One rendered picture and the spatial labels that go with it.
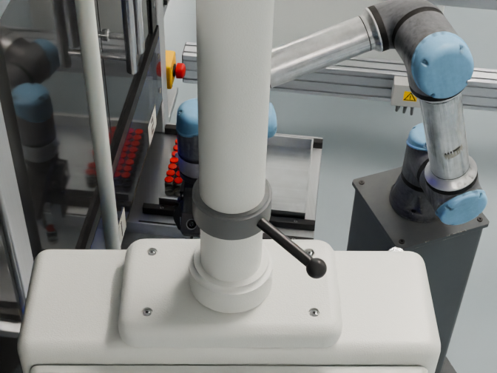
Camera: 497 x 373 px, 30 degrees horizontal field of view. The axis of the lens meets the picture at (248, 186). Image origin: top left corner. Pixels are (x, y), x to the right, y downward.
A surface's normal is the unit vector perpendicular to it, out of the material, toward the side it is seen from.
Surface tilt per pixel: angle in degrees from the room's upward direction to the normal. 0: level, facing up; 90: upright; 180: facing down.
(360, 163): 0
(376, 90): 90
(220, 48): 90
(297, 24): 90
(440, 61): 83
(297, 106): 0
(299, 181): 0
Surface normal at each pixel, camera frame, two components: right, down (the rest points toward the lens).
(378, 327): 0.02, -0.72
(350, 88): -0.12, 0.69
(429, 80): 0.22, 0.59
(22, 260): 0.99, 0.10
